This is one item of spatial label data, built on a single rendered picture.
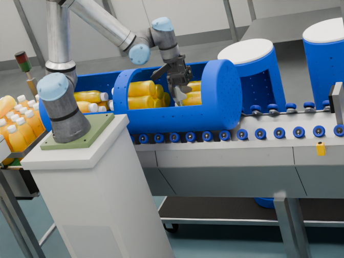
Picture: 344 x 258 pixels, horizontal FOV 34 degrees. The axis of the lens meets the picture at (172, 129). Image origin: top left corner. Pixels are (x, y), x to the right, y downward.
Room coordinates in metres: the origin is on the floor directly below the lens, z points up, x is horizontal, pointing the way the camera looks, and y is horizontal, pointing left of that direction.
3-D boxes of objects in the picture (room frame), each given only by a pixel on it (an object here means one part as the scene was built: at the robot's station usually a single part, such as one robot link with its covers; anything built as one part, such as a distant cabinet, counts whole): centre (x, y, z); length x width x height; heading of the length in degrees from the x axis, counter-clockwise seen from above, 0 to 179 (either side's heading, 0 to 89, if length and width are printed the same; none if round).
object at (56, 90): (1.98, 0.37, 1.34); 0.13 x 0.12 x 0.14; 175
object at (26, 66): (3.02, 0.66, 1.18); 0.06 x 0.06 x 0.05
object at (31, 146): (2.55, 0.59, 0.96); 0.40 x 0.01 x 0.03; 149
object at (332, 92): (1.82, -0.62, 1.00); 0.10 x 0.04 x 0.15; 149
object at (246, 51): (2.58, -0.46, 1.03); 0.28 x 0.28 x 0.01
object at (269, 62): (2.58, -0.46, 0.59); 0.28 x 0.28 x 0.88
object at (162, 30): (2.07, -0.08, 1.41); 0.09 x 0.08 x 0.11; 85
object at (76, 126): (1.98, 0.37, 1.22); 0.15 x 0.15 x 0.10
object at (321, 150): (1.73, -0.51, 0.92); 0.08 x 0.03 x 0.05; 149
